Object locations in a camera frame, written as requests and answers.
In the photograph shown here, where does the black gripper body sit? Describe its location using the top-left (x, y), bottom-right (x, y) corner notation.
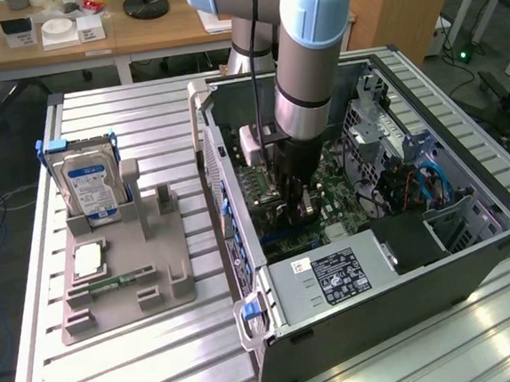
top-left (271, 132), bottom-right (328, 192)

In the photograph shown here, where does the small green graphics card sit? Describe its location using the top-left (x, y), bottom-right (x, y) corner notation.
top-left (244, 184), bottom-right (325, 235)

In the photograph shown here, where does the CPU socket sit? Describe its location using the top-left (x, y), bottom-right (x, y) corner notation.
top-left (261, 162), bottom-right (284, 197)

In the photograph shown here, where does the blue expansion slot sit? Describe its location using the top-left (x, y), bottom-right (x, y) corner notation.
top-left (257, 226), bottom-right (295, 246)

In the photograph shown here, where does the green motherboard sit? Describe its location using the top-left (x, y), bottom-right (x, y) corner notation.
top-left (226, 116), bottom-right (377, 267)

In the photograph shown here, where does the silver chipset heatsink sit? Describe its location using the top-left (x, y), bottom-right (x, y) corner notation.
top-left (323, 223), bottom-right (351, 245)

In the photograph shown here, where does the perforated metal drive cage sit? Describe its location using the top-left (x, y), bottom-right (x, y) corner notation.
top-left (337, 68), bottom-right (415, 179)

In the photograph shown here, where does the silver power supply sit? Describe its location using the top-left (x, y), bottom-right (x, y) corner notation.
top-left (252, 226), bottom-right (404, 335)

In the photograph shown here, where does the black open PC case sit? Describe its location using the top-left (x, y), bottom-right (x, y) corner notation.
top-left (184, 41), bottom-right (510, 382)

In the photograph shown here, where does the white paper stack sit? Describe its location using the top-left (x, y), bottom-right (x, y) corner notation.
top-left (198, 7), bottom-right (234, 36)

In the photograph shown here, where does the metal disk bay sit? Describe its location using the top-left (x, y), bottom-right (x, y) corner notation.
top-left (419, 186), bottom-right (510, 260)

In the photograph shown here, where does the wooden cabinet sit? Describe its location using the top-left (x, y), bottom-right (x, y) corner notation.
top-left (331, 0), bottom-right (471, 74)

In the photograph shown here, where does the grey parts rack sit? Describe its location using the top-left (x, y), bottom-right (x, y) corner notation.
top-left (45, 153), bottom-right (201, 347)

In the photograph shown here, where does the white floor box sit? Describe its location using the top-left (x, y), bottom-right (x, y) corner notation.
top-left (429, 15), bottom-right (455, 58)

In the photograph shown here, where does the wooden office desk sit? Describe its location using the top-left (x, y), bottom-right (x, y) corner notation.
top-left (0, 0), bottom-right (361, 96)

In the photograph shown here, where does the green RAM stick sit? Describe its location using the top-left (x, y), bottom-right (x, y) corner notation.
top-left (85, 270), bottom-right (147, 298)

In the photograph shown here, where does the hard disk with blue caddy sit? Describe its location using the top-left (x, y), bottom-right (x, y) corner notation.
top-left (34, 129), bottom-right (128, 232)

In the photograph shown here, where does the silver CPU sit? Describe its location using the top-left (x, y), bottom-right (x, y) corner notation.
top-left (70, 241), bottom-right (108, 279)

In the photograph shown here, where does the black round stand base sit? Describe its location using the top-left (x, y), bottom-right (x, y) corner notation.
top-left (121, 0), bottom-right (173, 23)

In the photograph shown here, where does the black floor stand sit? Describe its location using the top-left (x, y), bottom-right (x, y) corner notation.
top-left (476, 68), bottom-right (510, 154)

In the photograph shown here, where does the small white box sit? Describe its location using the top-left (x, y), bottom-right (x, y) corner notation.
top-left (75, 14), bottom-right (106, 45)

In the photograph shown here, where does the white round dish on block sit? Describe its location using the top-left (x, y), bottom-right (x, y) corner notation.
top-left (39, 16), bottom-right (82, 53)

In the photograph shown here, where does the black chair base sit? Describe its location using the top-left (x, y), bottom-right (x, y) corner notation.
top-left (0, 77), bottom-right (54, 132)

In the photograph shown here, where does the black and white box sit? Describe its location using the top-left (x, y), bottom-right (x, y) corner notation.
top-left (0, 16), bottom-right (41, 50)

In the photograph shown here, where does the grey wrist camera housing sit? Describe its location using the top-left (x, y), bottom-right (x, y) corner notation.
top-left (238, 122), bottom-right (277, 167)

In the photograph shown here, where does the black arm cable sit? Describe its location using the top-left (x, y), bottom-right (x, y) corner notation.
top-left (243, 0), bottom-right (276, 156)

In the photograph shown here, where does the black wire cluster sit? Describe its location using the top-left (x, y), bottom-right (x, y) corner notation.
top-left (368, 166), bottom-right (421, 217)

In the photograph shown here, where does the blue data wire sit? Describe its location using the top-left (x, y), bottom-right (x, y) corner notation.
top-left (416, 160), bottom-right (454, 208)

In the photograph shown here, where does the white desk frame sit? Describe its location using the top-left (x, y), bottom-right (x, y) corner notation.
top-left (441, 0), bottom-right (510, 82)

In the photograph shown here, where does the grey floor cable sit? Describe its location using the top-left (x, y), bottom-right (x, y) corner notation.
top-left (0, 182), bottom-right (39, 214)

